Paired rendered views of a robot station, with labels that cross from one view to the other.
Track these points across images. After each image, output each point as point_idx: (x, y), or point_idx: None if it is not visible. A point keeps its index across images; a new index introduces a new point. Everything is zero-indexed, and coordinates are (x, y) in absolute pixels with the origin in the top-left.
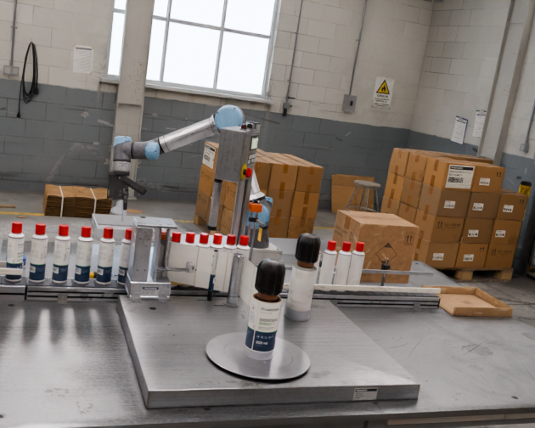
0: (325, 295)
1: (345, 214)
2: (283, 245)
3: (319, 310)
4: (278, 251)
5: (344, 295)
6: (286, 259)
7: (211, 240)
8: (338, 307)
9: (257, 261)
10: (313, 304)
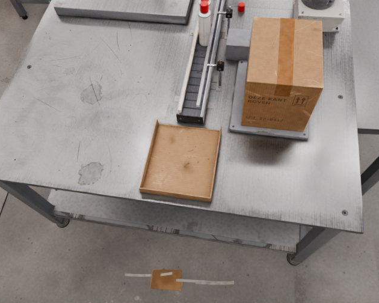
0: (197, 19)
1: (298, 19)
2: None
3: (166, 2)
4: (298, 12)
5: (194, 32)
6: (330, 48)
7: None
8: (193, 36)
9: (295, 8)
10: (178, 3)
